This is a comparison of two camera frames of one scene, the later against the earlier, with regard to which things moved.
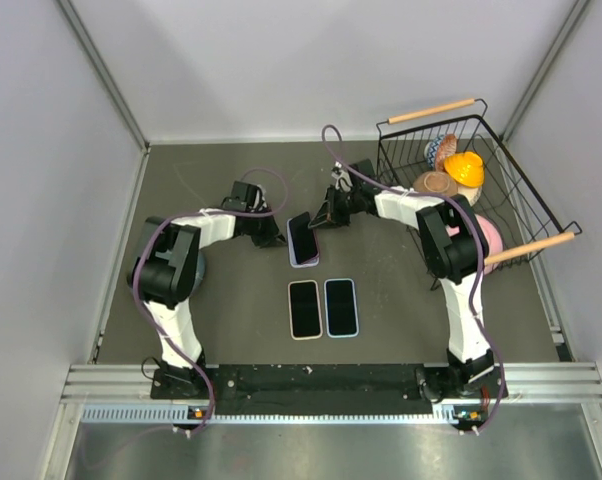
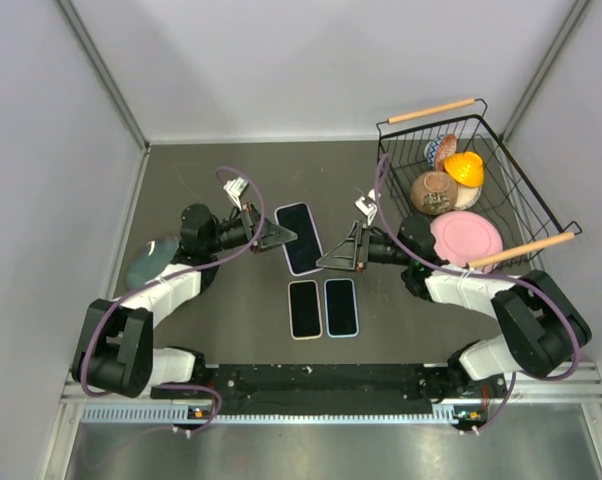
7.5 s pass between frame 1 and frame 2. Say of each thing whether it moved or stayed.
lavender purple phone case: moved
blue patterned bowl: stayed
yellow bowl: stayed
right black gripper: moved
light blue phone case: stayed
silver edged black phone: stayed
